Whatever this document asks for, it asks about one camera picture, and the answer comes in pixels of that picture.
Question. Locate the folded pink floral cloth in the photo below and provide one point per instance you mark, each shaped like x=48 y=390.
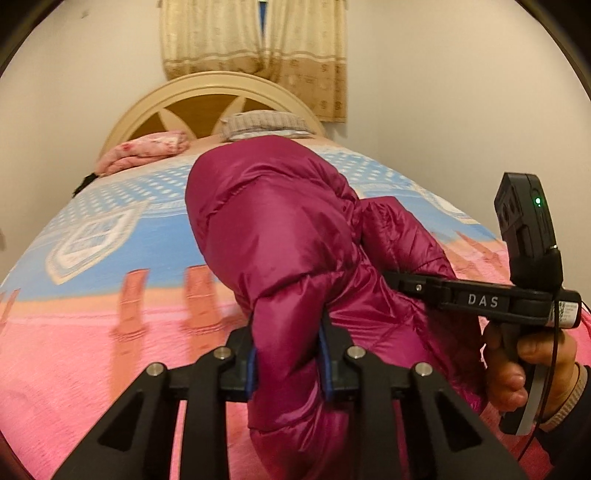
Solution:
x=141 y=151

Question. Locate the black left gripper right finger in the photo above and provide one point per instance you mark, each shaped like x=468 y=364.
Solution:
x=407 y=422

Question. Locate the beige patterned window curtain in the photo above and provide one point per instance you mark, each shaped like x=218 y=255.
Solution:
x=299 y=45

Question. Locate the blue pink printed bedspread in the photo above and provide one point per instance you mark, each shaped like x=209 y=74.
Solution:
x=115 y=282

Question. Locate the striped pillow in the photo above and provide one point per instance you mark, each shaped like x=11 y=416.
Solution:
x=258 y=123

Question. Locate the black object beside bed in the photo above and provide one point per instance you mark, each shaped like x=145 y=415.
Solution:
x=89 y=179

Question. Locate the magenta puffer jacket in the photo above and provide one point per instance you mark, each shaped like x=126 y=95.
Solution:
x=282 y=228

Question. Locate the cream wooden headboard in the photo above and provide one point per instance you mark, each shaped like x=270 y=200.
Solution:
x=197 y=103

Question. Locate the dark sleeved right forearm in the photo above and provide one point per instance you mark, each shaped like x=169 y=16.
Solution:
x=565 y=437

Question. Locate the right hand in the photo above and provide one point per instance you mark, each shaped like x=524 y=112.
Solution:
x=506 y=379

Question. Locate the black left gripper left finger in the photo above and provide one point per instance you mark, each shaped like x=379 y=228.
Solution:
x=134 y=437

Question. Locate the black camera box green light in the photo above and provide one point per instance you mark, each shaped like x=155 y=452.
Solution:
x=526 y=227

